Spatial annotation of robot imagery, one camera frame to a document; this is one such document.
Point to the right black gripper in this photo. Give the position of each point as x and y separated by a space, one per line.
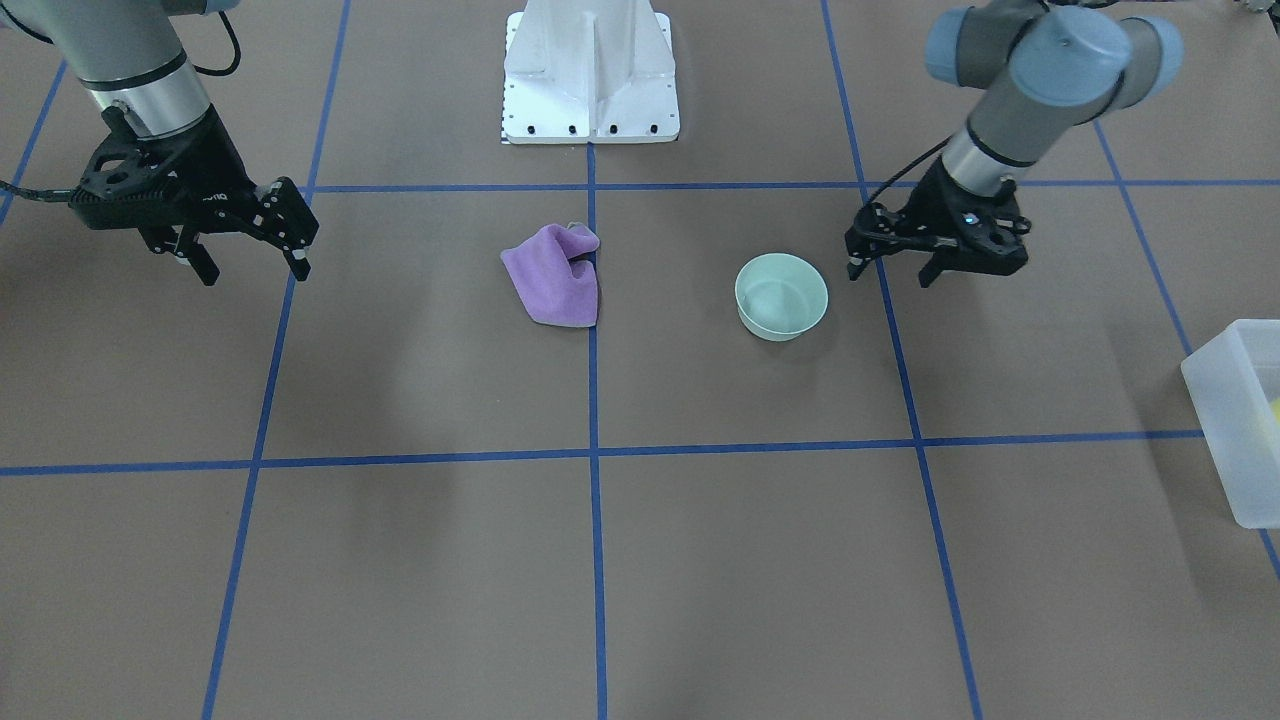
213 163

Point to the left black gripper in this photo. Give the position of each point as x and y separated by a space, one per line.
937 202

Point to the mint green bowl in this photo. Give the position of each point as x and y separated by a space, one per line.
779 296

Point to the purple microfiber cloth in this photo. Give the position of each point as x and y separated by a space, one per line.
553 276

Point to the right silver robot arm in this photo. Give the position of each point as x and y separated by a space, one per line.
125 53

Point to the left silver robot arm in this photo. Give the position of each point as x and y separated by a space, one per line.
1043 67

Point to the clear plastic storage box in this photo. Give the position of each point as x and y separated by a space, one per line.
1230 380

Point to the brown paper table mat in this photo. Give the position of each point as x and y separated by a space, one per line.
386 492

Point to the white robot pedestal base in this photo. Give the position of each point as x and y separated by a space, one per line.
589 72

